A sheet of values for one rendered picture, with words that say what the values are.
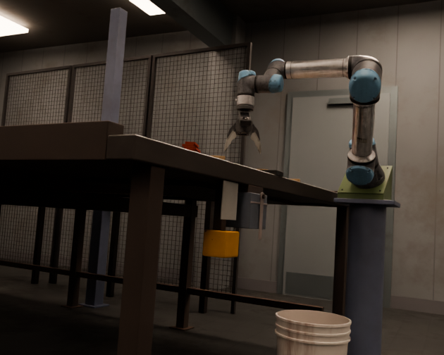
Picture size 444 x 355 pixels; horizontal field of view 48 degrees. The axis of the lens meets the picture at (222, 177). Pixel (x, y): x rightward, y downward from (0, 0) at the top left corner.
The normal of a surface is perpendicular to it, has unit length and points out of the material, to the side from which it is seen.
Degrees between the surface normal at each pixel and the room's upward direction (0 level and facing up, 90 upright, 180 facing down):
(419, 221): 90
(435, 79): 90
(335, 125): 90
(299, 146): 90
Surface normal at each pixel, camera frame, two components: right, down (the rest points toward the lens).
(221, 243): -0.47, -0.11
